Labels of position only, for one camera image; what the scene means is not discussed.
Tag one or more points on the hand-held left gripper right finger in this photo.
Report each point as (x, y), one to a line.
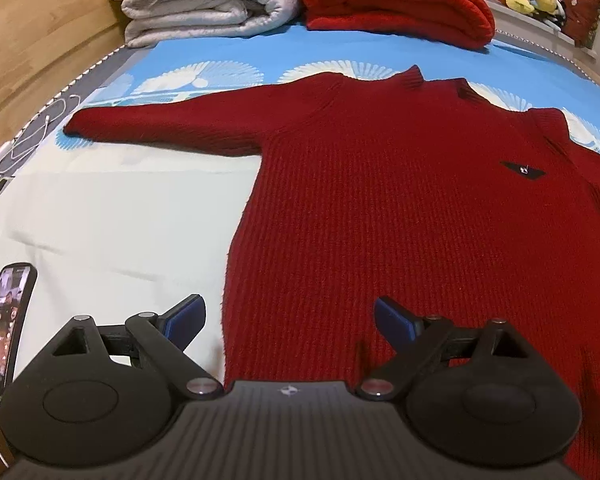
(392, 317)

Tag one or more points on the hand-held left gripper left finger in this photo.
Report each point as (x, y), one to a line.
(186, 317)

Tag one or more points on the dark red knit sweater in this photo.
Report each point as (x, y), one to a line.
(380, 200)

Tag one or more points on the blue and white printed bedsheet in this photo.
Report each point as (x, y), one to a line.
(110, 220)

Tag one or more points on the black smartphone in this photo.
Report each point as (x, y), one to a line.
(5, 325)

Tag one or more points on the white folded quilt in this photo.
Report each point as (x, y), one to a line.
(205, 0)

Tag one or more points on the white shelf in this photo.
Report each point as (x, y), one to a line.
(545, 35)

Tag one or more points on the dark red cushion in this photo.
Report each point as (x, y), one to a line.
(582, 12)

